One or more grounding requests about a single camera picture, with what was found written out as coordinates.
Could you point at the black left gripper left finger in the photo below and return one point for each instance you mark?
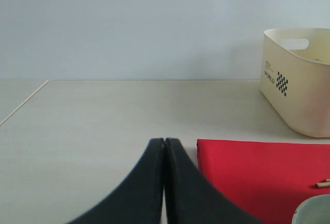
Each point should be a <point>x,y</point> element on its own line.
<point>138,198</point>

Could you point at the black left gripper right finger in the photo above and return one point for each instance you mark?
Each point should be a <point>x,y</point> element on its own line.
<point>190,197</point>

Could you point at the red table cloth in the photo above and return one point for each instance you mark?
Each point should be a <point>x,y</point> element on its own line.
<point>267,179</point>

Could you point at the pale green ceramic bowl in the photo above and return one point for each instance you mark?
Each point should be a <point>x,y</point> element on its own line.
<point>314,210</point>

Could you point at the cream plastic bin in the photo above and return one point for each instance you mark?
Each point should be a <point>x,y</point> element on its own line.
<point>295,77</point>

